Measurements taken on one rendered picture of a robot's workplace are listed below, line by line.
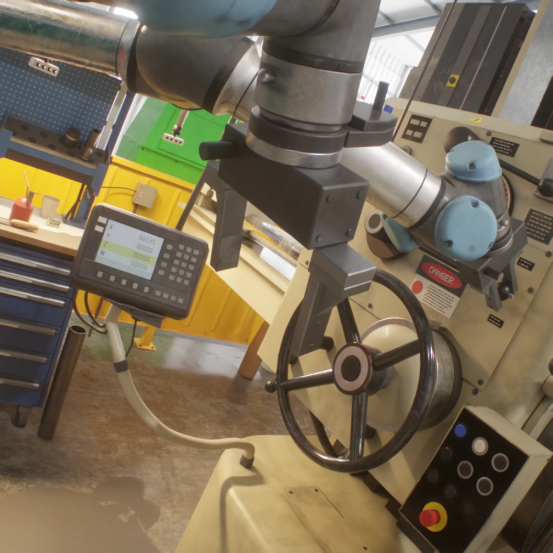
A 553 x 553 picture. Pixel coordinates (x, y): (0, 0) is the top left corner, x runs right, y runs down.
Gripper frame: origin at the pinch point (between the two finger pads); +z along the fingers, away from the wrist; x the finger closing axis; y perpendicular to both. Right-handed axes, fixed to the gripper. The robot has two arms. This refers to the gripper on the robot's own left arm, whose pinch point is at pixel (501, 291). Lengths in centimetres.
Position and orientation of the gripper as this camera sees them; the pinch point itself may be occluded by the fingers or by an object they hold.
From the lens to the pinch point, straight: 96.1
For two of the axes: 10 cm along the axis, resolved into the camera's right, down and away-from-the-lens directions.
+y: 5.1, 4.0, -7.6
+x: 7.4, -6.5, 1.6
